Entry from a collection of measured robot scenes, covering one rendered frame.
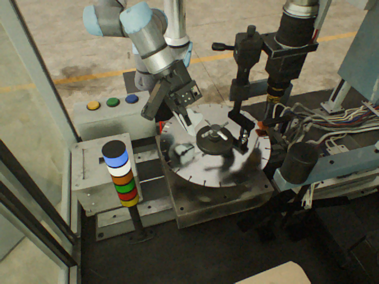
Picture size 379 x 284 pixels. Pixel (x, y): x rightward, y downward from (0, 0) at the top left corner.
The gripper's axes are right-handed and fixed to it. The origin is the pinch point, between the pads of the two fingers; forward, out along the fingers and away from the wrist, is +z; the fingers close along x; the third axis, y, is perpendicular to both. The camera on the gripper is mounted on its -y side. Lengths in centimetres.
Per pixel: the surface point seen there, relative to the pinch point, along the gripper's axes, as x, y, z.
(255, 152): -9.6, 11.7, 12.4
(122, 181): -15.6, -22.0, -7.4
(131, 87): 65, 3, -8
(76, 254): 5.1, -44.8, 12.8
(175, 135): 5.5, -3.0, 0.2
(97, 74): 219, 6, -8
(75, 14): 345, 36, -72
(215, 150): -5.0, 2.8, 6.5
